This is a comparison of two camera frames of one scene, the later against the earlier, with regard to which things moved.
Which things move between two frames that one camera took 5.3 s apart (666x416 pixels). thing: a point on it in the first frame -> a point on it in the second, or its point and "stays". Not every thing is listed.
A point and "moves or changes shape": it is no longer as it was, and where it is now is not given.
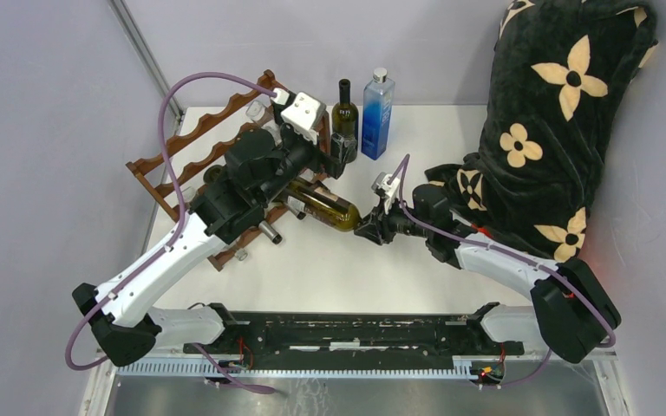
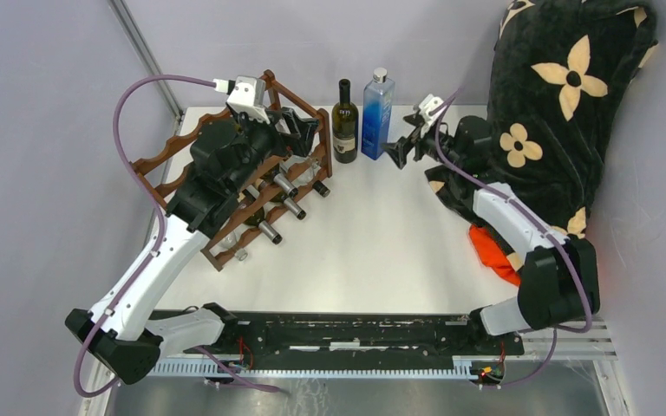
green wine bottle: x=325 y=206 moves or changes shape
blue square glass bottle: x=377 y=113 stays
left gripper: x=340 y=147 -> x=302 y=128
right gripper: x=378 y=223 -> x=399 y=150
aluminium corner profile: x=147 y=55 stays
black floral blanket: x=560 y=74 stays
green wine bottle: x=345 y=117 stays
